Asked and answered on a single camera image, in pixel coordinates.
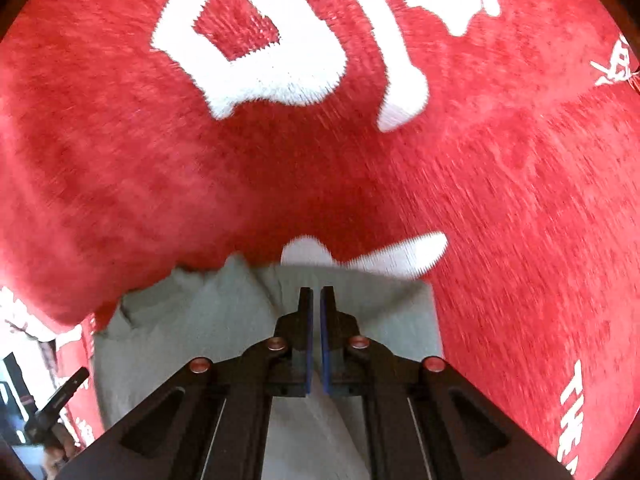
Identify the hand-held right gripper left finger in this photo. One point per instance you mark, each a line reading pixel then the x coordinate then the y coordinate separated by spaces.
pixel 307 330

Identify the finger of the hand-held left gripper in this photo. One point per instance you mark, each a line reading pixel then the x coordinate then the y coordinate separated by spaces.
pixel 67 387

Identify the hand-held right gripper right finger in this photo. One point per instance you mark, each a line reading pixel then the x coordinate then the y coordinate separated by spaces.
pixel 325 330

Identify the grey sweatshirt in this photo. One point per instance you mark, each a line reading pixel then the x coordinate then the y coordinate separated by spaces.
pixel 210 320

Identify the person's left hand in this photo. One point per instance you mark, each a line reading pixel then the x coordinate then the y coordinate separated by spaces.
pixel 57 455

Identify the red printed blanket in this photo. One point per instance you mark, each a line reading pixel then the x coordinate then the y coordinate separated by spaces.
pixel 400 170

